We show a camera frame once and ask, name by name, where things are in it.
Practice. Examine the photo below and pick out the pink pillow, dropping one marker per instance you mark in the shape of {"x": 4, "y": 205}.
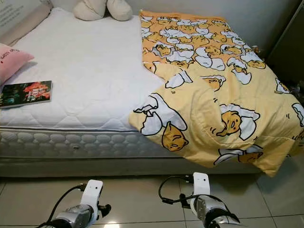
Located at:
{"x": 12, "y": 64}

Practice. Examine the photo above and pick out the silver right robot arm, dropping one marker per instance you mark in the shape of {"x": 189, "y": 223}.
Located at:
{"x": 211, "y": 211}

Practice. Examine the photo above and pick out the grey bed base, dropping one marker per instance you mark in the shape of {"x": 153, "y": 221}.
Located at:
{"x": 85, "y": 166}

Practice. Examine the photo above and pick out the yellow cartoon egg blanket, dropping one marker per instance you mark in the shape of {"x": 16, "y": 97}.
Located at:
{"x": 213, "y": 95}

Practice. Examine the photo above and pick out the white quilted mattress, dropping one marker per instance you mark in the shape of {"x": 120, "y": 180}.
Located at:
{"x": 99, "y": 71}

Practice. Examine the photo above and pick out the dark red cover book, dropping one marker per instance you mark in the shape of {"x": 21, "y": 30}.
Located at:
{"x": 28, "y": 93}

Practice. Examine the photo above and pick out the dark wooden cabinet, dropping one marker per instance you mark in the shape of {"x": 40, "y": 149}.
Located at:
{"x": 289, "y": 52}

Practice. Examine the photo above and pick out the beige long bolster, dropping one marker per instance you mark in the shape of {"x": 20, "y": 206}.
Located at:
{"x": 28, "y": 26}

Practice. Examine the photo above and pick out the beige round cushion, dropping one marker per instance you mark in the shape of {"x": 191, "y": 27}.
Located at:
{"x": 90, "y": 10}
{"x": 119, "y": 9}

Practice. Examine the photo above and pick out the grey printed headboard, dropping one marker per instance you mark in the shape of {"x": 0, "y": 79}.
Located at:
{"x": 14, "y": 12}

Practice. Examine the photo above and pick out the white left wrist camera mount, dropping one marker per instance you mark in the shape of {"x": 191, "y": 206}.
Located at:
{"x": 91, "y": 192}

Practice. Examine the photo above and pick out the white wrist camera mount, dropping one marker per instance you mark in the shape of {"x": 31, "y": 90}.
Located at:
{"x": 201, "y": 184}
{"x": 91, "y": 192}

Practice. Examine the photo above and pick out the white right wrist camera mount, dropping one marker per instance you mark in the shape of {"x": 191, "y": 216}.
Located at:
{"x": 201, "y": 184}

